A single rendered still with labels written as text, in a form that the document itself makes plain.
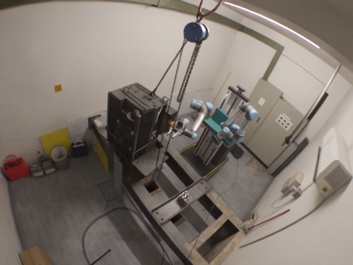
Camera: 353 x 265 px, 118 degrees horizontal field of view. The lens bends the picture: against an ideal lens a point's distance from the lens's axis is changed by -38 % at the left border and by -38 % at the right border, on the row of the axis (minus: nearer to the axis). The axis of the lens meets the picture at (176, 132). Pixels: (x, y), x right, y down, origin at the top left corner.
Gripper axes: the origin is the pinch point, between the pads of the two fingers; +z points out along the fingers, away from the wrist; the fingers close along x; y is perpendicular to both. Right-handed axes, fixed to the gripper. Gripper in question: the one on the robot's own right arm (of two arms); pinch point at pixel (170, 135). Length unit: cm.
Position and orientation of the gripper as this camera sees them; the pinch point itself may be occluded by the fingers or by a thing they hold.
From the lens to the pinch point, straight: 167.1
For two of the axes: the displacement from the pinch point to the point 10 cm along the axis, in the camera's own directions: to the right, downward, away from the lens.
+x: -8.2, -5.1, 2.5
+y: -2.3, 7.1, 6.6
